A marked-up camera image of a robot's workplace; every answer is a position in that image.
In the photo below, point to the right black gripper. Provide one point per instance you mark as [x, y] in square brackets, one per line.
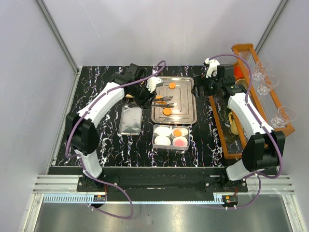
[200, 81]

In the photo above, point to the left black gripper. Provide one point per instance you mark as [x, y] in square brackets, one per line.
[146, 102]

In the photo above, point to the golden round biscuit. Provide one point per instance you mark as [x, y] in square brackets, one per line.
[158, 99]
[167, 111]

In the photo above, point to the metal serving tongs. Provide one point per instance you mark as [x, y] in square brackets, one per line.
[166, 99]

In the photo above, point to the golden flower-shaped biscuit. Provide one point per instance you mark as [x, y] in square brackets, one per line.
[177, 133]

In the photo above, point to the pink round cookie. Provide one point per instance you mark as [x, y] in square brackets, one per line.
[179, 142]

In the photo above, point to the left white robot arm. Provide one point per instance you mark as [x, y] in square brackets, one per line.
[81, 127]

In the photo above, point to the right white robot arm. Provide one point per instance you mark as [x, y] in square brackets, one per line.
[265, 146]

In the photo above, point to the large steel baking tray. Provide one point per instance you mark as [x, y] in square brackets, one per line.
[185, 112]

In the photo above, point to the orange round cookie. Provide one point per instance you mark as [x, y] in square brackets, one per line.
[172, 85]

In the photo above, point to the white paper cupcake liner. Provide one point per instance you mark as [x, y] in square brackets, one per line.
[163, 131]
[162, 140]
[183, 130]
[183, 138]

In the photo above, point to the orange cup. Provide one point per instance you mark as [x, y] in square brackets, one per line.
[238, 72]

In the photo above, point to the lilac cookie tin box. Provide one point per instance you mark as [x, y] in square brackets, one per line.
[171, 137]

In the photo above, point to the yellow mug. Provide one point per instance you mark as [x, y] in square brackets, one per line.
[233, 126]

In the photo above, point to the clear glass cup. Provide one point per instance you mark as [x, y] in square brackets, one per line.
[267, 84]
[261, 68]
[285, 115]

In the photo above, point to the wooden shelf rack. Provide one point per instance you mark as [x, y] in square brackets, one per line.
[268, 105]

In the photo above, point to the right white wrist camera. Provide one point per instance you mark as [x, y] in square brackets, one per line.
[211, 65]

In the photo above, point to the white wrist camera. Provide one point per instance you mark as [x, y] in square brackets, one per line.
[153, 83]
[211, 65]

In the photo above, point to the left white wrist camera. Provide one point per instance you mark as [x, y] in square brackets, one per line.
[153, 83]

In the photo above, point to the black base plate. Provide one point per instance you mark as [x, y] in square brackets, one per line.
[162, 184]

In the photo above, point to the aluminium frame rail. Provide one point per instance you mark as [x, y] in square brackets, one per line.
[56, 33]

